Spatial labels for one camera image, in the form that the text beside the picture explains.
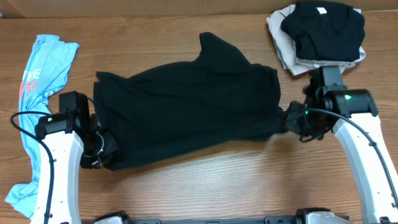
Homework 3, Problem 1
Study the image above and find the black t-shirt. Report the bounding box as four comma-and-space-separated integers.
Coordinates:
93, 32, 284, 171

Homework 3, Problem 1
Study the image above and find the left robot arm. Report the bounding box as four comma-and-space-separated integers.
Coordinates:
31, 91, 119, 223

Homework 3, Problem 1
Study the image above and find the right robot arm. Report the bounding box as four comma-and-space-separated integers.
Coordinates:
281, 66, 397, 223

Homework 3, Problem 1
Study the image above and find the folded beige garment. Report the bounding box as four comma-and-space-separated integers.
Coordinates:
267, 4, 366, 76

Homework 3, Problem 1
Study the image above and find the light blue cloth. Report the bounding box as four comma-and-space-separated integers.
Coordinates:
5, 34, 80, 218

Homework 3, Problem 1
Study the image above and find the folded black shirt on pile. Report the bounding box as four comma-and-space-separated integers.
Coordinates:
280, 1, 365, 62

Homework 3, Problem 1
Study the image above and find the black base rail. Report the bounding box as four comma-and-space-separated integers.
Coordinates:
122, 215, 303, 224

